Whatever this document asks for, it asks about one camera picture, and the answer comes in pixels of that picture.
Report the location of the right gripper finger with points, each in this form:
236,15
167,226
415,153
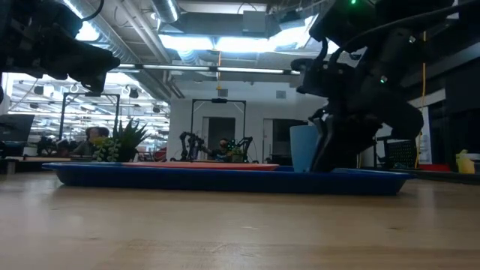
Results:
320,142
348,142

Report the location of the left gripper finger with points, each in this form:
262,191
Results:
93,86
86,63

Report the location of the blue plastic tray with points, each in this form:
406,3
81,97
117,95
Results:
225,183

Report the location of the pink plate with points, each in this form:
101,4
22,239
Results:
202,165

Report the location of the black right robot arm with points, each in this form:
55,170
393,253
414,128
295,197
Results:
393,22

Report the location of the black background robot arm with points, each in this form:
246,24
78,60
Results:
191,146
245,148

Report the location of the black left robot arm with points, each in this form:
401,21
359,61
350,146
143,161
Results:
22,5

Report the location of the light blue cup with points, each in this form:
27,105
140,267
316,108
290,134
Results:
302,148

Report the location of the black perforated rack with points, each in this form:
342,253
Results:
403,153

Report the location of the person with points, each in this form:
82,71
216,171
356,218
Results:
221,152
90,142

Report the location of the trailing succulent plant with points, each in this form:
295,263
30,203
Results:
107,150

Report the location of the spiky green potted plant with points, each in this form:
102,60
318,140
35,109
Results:
129,144

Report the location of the small green desk plant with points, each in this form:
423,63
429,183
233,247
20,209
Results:
235,152

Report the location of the dark computer monitor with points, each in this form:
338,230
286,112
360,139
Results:
15,127

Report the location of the red box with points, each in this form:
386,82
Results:
435,167

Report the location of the long ceiling light bar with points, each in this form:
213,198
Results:
210,69

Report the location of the yellow bottle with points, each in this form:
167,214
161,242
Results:
465,163

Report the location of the grey ceiling air unit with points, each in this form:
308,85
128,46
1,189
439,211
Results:
255,22

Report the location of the black metal rig frame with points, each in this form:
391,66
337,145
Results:
218,100
90,94

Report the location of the large ribbed ceiling duct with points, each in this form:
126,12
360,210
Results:
120,41

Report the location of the round silver ceiling duct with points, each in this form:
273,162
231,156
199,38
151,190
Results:
167,9

